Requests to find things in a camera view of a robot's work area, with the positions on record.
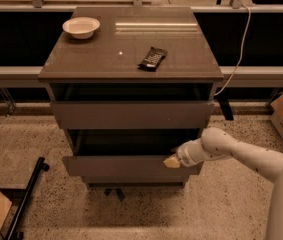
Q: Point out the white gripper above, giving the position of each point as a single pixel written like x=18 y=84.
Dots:
x=183 y=155

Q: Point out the grey drawer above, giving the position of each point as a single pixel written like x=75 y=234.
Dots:
x=132 y=115
x=126 y=153
x=134 y=180

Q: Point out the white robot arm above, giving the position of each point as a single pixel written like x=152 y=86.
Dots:
x=215 y=144

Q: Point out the grey drawer cabinet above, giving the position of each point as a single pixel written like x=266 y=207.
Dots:
x=104 y=68

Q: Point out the grey bottom drawer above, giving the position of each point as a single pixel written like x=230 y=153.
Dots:
x=134 y=180

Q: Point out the grey top drawer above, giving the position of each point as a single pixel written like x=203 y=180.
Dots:
x=132 y=115

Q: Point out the black snack packet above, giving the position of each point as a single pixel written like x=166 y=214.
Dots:
x=153 y=59

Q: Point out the white bowl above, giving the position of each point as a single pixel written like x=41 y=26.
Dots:
x=81 y=27

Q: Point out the black bracket under rail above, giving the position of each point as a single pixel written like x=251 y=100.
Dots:
x=223 y=101

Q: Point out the grey metal rail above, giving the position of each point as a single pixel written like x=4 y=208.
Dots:
x=244 y=77

